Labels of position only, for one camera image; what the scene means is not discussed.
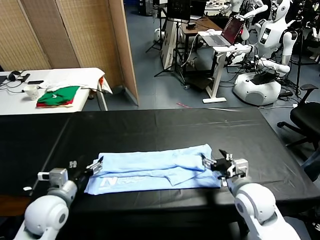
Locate white background humanoid robot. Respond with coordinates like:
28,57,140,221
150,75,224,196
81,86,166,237
219,0,268,20

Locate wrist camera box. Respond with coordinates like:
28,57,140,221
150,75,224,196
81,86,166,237
37,167,69,187
231,157,250,179

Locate black light stand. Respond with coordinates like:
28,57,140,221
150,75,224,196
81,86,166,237
146,4,166,53

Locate white paper cup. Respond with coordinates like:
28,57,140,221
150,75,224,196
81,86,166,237
23,84,40,101

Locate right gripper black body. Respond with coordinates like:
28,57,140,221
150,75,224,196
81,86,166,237
211,159,236,179

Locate green folded shirt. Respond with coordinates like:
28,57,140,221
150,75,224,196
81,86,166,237
37,86,81,106

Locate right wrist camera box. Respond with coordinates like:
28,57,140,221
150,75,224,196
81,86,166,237
231,157,250,179

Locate black tripod stand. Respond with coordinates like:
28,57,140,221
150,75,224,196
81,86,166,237
153,19,190,90

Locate white leaning board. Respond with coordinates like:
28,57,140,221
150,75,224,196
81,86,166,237
159,18,185,72

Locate white side table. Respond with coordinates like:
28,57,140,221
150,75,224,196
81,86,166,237
0,67,109,114

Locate black pole stand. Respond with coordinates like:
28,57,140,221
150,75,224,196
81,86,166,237
291,14,320,97

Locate white cloth pile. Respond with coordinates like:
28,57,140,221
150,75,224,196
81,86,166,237
38,68,113,95

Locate large black tablecloth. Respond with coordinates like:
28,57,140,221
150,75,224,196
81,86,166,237
26,107,320,221

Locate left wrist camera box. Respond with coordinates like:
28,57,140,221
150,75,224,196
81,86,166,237
37,167,69,187

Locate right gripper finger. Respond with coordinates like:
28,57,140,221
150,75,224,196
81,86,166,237
200,153,217,171
218,149,235,162

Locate black open laptop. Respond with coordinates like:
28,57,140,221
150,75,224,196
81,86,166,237
189,0,207,21

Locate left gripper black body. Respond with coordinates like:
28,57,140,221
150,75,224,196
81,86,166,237
67,156,95,188

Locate black headphones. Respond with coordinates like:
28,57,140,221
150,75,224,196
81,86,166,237
8,70,23,82

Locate blue chair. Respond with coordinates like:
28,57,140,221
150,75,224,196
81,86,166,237
301,149,320,185

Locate black monitor on tripod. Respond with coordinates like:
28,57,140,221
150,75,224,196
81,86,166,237
166,0,192,21

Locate light blue t-shirt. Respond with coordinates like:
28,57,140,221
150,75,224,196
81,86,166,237
84,143,222,196

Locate brown wooden desk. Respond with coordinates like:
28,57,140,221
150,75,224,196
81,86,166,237
181,16,230,76

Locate white standing laptop desk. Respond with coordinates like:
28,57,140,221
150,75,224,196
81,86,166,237
197,31,253,105

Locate small black tablecloth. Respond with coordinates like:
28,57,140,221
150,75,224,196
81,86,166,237
0,113,72,198

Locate black office chair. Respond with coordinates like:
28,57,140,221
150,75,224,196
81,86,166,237
276,84,320,153

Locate red folded shirt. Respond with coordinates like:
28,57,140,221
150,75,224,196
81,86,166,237
36,96,76,108

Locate silver open laptop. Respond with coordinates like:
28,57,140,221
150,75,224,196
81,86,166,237
201,16,245,48

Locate wooden folding screen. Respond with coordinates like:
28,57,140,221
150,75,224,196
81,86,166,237
0,0,140,107

